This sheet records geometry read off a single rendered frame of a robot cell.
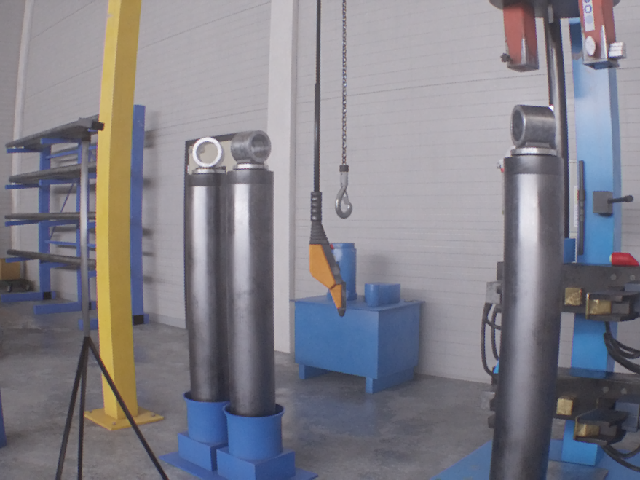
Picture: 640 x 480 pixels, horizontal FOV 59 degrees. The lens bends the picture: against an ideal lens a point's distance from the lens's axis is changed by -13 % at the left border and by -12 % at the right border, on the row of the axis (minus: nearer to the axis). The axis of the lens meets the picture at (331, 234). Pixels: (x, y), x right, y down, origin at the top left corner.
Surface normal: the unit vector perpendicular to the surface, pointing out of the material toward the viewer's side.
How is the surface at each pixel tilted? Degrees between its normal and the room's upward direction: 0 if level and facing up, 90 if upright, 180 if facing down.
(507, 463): 90
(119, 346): 90
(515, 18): 90
